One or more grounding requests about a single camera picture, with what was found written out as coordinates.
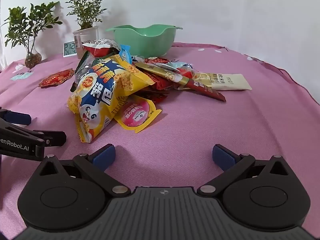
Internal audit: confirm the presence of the red gold patterned packet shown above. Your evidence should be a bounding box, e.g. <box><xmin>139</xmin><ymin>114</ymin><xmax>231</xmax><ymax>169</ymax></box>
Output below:
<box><xmin>39</xmin><ymin>69</ymin><xmax>75</xmax><ymax>88</ymax></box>

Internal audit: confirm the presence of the plant in white pot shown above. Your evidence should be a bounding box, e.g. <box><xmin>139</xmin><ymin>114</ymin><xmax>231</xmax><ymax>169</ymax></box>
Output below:
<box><xmin>65</xmin><ymin>0</ymin><xmax>108</xmax><ymax>60</ymax></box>

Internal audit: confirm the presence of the red gold stick packet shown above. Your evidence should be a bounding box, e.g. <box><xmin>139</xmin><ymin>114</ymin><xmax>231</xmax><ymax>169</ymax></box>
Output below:
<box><xmin>134</xmin><ymin>62</ymin><xmax>227</xmax><ymax>103</ymax></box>

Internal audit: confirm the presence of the green plastic bowl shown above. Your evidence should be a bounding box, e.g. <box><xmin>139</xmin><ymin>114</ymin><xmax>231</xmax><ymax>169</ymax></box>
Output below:
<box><xmin>105</xmin><ymin>24</ymin><xmax>183</xmax><ymax>58</ymax></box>

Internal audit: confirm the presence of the red packet with round label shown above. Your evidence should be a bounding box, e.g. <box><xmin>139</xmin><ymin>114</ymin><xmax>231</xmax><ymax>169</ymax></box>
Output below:
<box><xmin>145</xmin><ymin>57</ymin><xmax>170</xmax><ymax>65</ymax></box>

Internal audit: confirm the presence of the yellow packet with pink label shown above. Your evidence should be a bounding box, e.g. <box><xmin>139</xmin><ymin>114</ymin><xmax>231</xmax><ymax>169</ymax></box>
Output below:
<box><xmin>114</xmin><ymin>95</ymin><xmax>162</xmax><ymax>133</ymax></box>

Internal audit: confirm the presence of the green transparent snack bag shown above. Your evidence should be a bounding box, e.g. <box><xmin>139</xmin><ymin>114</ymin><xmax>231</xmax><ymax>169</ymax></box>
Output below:
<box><xmin>71</xmin><ymin>51</ymin><xmax>100</xmax><ymax>93</ymax></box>

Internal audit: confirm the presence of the cream long snack packet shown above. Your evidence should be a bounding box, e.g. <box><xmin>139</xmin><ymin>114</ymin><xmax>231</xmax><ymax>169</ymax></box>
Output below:
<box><xmin>200</xmin><ymin>72</ymin><xmax>252</xmax><ymax>91</ymax></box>

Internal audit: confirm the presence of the red white floral snack packet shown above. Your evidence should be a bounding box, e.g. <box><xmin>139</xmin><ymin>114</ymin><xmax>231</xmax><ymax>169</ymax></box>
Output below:
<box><xmin>82</xmin><ymin>39</ymin><xmax>122</xmax><ymax>58</ymax></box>

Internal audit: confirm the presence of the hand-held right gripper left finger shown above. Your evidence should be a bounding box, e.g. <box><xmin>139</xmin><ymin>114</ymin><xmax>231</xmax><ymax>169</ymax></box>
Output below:
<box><xmin>32</xmin><ymin>144</ymin><xmax>132</xmax><ymax>197</ymax></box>

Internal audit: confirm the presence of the pink tablecloth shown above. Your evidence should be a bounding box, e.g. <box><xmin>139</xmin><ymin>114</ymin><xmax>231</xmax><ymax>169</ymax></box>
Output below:
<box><xmin>0</xmin><ymin>42</ymin><xmax>320</xmax><ymax>240</ymax></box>

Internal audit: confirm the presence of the white digital clock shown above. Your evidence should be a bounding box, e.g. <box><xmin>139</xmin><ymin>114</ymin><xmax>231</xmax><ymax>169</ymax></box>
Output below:
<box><xmin>63</xmin><ymin>41</ymin><xmax>78</xmax><ymax>57</ymax></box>

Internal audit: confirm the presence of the light blue snack packet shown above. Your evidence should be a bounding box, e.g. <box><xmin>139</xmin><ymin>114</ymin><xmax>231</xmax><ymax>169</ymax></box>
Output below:
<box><xmin>162</xmin><ymin>61</ymin><xmax>194</xmax><ymax>72</ymax></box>

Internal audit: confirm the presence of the large yellow snack bag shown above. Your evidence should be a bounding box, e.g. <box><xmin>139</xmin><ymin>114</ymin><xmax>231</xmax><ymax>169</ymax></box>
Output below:
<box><xmin>67</xmin><ymin>54</ymin><xmax>155</xmax><ymax>143</ymax></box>

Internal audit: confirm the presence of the brown round object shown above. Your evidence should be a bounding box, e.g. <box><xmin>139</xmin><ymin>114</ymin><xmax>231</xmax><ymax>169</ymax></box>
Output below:
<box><xmin>1</xmin><ymin>1</ymin><xmax>63</xmax><ymax>69</ymax></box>

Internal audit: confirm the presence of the dark red snack packet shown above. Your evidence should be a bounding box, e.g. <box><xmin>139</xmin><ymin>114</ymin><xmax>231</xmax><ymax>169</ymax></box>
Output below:
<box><xmin>134</xmin><ymin>90</ymin><xmax>168</xmax><ymax>103</ymax></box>
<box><xmin>144</xmin><ymin>71</ymin><xmax>175</xmax><ymax>92</ymax></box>

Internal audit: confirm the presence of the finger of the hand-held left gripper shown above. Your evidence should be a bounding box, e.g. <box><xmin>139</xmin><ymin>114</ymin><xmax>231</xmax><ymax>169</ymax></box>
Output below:
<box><xmin>0</xmin><ymin>108</ymin><xmax>32</xmax><ymax>126</ymax></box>
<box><xmin>0</xmin><ymin>119</ymin><xmax>67</xmax><ymax>147</ymax></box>

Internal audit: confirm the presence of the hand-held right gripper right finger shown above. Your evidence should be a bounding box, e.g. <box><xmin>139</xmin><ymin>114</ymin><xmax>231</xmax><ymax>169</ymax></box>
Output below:
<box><xmin>197</xmin><ymin>144</ymin><xmax>297</xmax><ymax>197</ymax></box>

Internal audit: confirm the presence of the blue candy packet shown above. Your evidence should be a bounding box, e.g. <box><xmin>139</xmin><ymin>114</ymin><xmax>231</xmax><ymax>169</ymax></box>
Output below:
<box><xmin>119</xmin><ymin>44</ymin><xmax>132</xmax><ymax>64</ymax></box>

